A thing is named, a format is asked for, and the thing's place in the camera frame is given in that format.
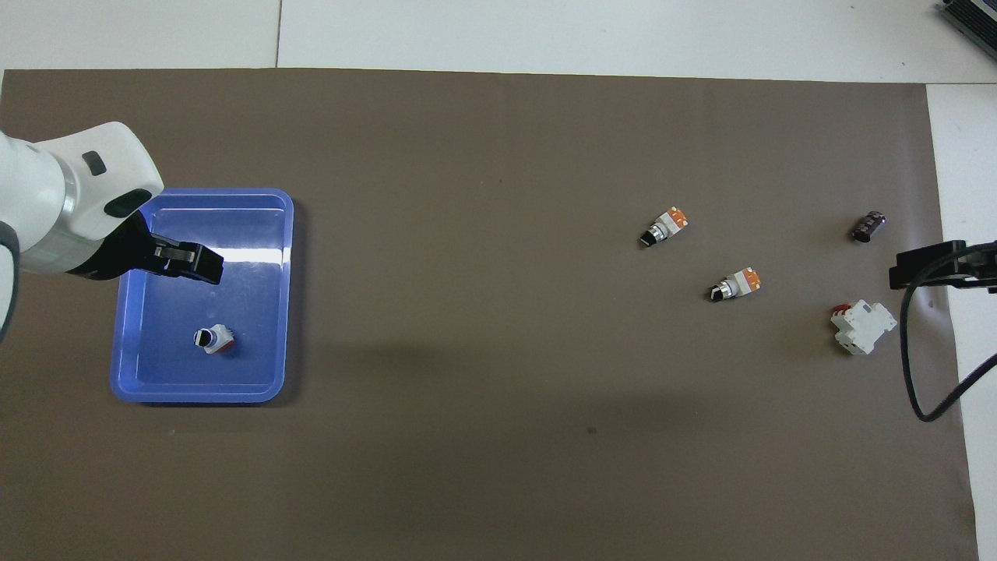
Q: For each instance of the brown table mat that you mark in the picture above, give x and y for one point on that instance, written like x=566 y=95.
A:
x=498 y=312

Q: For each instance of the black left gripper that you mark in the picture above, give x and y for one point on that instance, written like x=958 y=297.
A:
x=117 y=253

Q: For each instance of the blue plastic tray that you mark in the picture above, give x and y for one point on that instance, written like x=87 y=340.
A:
x=234 y=312

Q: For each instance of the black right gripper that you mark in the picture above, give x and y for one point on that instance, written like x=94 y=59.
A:
x=983 y=269

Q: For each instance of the white orange push-button switch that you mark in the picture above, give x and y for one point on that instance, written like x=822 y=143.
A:
x=668 y=224

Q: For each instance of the white circuit breaker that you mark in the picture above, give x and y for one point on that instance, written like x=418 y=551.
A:
x=863 y=327

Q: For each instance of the grey ridged metal device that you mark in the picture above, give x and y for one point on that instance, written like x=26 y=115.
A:
x=974 y=19

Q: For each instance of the small black terminal block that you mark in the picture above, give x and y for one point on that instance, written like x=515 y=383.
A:
x=870 y=227

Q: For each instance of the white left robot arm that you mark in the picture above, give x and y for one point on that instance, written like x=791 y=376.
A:
x=47 y=195

